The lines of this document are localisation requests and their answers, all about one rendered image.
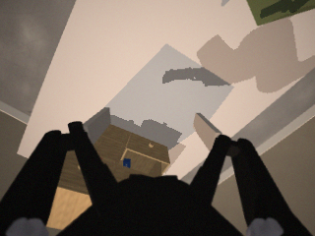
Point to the brown wooden chest of drawers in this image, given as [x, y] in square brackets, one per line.
[69, 202]

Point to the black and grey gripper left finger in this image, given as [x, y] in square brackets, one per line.
[27, 204]

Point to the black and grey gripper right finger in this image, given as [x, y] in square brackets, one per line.
[265, 209]

